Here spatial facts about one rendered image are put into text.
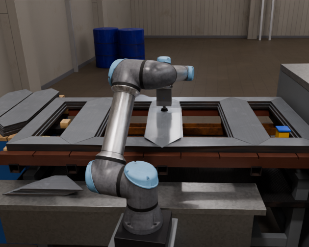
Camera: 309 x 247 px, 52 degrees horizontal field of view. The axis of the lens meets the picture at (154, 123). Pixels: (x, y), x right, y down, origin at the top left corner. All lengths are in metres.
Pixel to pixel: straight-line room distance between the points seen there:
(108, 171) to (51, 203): 0.46
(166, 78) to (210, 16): 10.15
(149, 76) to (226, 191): 0.67
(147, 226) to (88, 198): 0.43
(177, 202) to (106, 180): 0.43
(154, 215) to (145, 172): 0.17
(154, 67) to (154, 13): 10.32
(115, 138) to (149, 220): 0.32
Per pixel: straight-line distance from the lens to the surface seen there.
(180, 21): 11.42
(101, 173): 1.15
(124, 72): 1.24
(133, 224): 1.18
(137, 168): 1.12
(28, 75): 4.98
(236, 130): 1.73
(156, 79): 1.22
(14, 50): 4.97
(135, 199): 1.13
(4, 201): 1.64
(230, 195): 1.53
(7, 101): 2.47
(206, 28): 11.39
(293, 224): 1.91
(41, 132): 1.88
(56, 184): 1.59
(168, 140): 1.57
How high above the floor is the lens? 1.55
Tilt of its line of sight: 23 degrees down
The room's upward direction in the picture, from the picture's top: 1 degrees counter-clockwise
